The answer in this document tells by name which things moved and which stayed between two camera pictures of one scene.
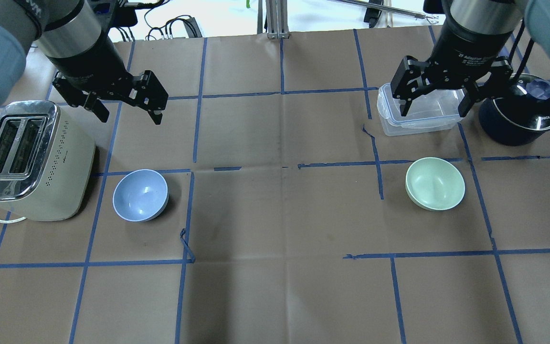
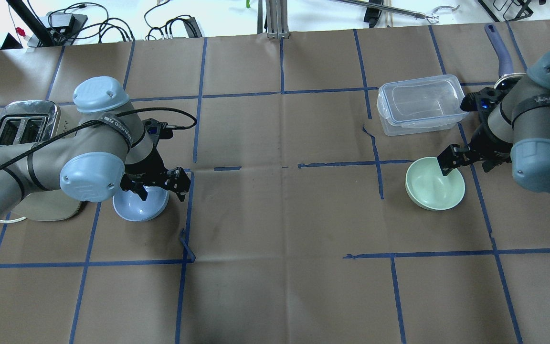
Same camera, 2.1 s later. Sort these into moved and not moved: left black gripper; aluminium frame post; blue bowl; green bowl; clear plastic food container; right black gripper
Moved: right black gripper; left black gripper
Not moved: aluminium frame post; green bowl; blue bowl; clear plastic food container
